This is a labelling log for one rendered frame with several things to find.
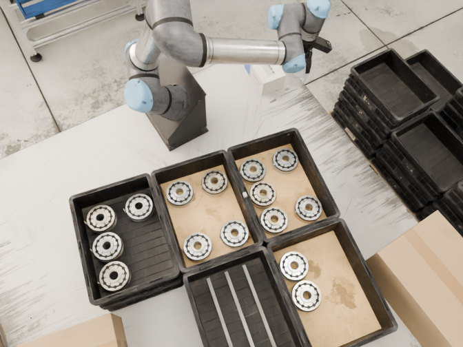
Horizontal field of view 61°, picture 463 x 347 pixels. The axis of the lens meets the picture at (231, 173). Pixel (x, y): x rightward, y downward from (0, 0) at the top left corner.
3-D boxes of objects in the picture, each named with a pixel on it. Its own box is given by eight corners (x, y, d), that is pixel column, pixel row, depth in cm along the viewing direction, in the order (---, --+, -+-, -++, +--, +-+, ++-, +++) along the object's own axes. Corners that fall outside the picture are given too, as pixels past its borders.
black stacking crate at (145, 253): (78, 208, 150) (68, 197, 140) (153, 184, 155) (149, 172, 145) (100, 310, 135) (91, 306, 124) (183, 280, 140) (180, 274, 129)
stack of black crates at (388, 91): (328, 114, 252) (349, 67, 212) (364, 95, 260) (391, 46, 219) (368, 162, 238) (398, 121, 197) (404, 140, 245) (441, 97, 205)
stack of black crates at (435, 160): (368, 161, 238) (391, 132, 207) (406, 140, 245) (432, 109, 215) (413, 215, 224) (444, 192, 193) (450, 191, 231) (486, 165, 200)
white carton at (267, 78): (243, 65, 196) (244, 53, 188) (264, 58, 199) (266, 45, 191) (261, 95, 189) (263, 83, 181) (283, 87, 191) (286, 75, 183)
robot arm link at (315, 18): (304, -8, 124) (328, -10, 125) (295, 17, 134) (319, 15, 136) (309, 11, 121) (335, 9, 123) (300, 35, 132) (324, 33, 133)
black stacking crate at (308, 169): (225, 162, 160) (226, 149, 150) (291, 142, 166) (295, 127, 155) (262, 252, 145) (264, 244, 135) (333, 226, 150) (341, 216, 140)
